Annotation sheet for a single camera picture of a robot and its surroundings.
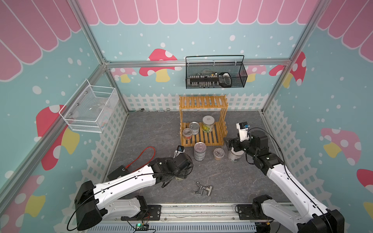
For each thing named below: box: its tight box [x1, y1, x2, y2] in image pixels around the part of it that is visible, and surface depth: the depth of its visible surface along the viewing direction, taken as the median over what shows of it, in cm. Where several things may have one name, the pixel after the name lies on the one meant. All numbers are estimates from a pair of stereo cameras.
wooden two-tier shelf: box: [178, 94, 229, 148], surface depth 102 cm
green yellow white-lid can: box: [202, 115, 216, 134], surface depth 102 cm
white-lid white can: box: [228, 146, 245, 162], surface depth 88 cm
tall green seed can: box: [193, 141, 207, 162], surface depth 88 cm
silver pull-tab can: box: [188, 121, 200, 136], surface depth 103 cm
